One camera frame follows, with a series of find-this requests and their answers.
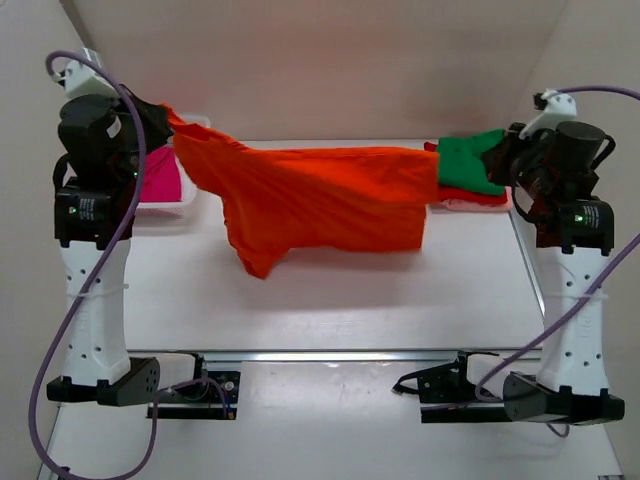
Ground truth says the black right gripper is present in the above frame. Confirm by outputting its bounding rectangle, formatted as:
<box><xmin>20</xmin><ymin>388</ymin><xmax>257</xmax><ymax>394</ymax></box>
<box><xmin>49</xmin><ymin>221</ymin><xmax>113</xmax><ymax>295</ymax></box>
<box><xmin>480</xmin><ymin>124</ymin><xmax>553</xmax><ymax>199</ymax></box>

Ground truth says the orange t-shirt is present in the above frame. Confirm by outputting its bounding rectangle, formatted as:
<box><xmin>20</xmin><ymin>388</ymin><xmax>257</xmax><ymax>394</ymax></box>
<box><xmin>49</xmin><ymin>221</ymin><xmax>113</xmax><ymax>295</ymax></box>
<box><xmin>168</xmin><ymin>110</ymin><xmax>439</xmax><ymax>279</ymax></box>

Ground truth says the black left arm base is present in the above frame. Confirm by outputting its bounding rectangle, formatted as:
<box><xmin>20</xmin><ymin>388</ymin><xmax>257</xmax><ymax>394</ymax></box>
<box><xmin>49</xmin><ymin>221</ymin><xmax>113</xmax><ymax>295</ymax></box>
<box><xmin>146</xmin><ymin>352</ymin><xmax>241</xmax><ymax>420</ymax></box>

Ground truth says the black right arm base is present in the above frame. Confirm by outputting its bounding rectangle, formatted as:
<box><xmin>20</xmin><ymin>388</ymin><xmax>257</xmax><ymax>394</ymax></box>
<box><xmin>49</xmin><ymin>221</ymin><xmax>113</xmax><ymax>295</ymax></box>
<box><xmin>392</xmin><ymin>350</ymin><xmax>510</xmax><ymax>424</ymax></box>

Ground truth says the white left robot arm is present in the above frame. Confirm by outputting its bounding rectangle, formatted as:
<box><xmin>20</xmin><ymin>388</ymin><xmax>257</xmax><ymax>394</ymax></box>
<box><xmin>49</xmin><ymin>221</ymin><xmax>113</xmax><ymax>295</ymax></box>
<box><xmin>46</xmin><ymin>90</ymin><xmax>172</xmax><ymax>406</ymax></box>

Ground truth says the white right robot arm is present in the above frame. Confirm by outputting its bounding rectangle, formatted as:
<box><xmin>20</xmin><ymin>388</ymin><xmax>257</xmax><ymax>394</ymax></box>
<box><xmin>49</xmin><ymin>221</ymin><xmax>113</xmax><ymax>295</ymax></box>
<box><xmin>448</xmin><ymin>121</ymin><xmax>625</xmax><ymax>425</ymax></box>

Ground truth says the green folded t-shirt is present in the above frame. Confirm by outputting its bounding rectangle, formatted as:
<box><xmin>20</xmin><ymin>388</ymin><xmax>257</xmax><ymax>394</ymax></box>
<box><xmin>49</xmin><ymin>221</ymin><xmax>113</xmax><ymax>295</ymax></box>
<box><xmin>436</xmin><ymin>129</ymin><xmax>504</xmax><ymax>196</ymax></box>

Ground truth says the magenta t-shirt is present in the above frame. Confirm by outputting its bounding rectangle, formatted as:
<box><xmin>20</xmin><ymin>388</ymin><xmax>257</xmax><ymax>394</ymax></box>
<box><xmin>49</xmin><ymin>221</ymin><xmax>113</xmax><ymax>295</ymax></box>
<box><xmin>140</xmin><ymin>146</ymin><xmax>182</xmax><ymax>203</ymax></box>

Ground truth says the red folded t-shirt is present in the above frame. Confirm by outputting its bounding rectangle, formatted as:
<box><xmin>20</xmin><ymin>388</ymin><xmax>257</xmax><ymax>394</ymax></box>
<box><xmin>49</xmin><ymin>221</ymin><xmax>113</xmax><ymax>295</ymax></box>
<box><xmin>423</xmin><ymin>139</ymin><xmax>508</xmax><ymax>208</ymax></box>

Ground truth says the pink folded t-shirt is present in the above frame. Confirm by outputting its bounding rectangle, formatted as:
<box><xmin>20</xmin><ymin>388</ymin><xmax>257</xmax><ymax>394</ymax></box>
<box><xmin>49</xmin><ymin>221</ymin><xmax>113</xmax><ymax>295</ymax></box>
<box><xmin>435</xmin><ymin>189</ymin><xmax>513</xmax><ymax>213</ymax></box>

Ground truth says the white plastic basket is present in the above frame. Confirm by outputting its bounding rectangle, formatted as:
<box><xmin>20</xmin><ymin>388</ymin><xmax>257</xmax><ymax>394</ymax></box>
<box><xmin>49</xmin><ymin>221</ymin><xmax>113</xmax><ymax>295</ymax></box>
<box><xmin>136</xmin><ymin>136</ymin><xmax>199</xmax><ymax>218</ymax></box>

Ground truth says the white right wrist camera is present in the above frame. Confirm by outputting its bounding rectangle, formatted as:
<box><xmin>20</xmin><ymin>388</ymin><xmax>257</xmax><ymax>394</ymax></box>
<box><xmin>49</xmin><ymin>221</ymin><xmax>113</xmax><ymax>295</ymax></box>
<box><xmin>518</xmin><ymin>89</ymin><xmax>577</xmax><ymax>140</ymax></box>

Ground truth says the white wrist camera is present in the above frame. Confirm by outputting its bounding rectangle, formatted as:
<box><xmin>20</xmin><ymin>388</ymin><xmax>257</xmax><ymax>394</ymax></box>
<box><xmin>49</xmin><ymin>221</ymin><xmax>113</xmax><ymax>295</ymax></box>
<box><xmin>518</xmin><ymin>89</ymin><xmax>577</xmax><ymax>140</ymax></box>
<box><xmin>51</xmin><ymin>60</ymin><xmax>119</xmax><ymax>100</ymax></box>

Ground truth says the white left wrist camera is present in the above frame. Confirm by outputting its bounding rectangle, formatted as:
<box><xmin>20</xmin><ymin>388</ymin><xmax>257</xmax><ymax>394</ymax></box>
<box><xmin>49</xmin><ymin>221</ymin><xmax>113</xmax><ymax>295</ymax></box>
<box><xmin>51</xmin><ymin>60</ymin><xmax>119</xmax><ymax>100</ymax></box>

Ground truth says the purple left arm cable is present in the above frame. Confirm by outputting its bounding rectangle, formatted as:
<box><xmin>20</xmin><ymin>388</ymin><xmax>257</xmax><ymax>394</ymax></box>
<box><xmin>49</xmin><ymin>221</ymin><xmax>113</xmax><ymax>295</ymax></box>
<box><xmin>28</xmin><ymin>49</ymin><xmax>236</xmax><ymax>474</ymax></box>

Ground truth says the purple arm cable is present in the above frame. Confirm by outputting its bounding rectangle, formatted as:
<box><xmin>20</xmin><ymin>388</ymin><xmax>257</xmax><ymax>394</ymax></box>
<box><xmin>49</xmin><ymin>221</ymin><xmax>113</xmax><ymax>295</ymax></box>
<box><xmin>474</xmin><ymin>85</ymin><xmax>640</xmax><ymax>439</ymax></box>
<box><xmin>28</xmin><ymin>49</ymin><xmax>236</xmax><ymax>474</ymax></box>

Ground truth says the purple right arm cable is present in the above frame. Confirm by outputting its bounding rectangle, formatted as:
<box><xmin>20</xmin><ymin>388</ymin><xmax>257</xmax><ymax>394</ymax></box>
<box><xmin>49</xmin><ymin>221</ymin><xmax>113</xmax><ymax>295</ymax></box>
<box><xmin>474</xmin><ymin>85</ymin><xmax>640</xmax><ymax>439</ymax></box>

